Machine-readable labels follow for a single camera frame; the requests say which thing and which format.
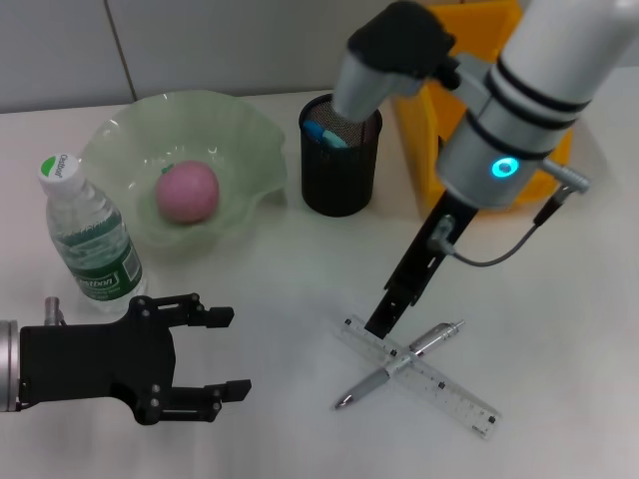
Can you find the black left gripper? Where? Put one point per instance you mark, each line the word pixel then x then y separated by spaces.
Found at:
pixel 90 364

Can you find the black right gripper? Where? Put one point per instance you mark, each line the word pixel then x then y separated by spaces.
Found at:
pixel 424 259

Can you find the silver pen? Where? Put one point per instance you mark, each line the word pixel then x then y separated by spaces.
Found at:
pixel 364 386

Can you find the transparent plastic ruler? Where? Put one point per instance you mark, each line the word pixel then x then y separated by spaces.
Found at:
pixel 449 394

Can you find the pink peach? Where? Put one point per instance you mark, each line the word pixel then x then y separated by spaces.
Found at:
pixel 187 192

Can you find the clear plastic water bottle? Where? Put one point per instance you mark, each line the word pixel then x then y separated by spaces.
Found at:
pixel 90 234

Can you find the blue scissors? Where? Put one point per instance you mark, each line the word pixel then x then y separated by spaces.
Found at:
pixel 324 134

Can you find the black mesh pen holder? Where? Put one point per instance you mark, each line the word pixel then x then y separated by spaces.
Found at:
pixel 339 179

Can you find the green glass fruit plate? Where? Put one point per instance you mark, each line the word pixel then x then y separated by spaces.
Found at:
pixel 125 144

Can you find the yellow plastic bin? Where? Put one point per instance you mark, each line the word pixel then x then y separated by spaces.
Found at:
pixel 419 140

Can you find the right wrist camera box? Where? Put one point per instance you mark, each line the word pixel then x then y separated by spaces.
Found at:
pixel 394 45

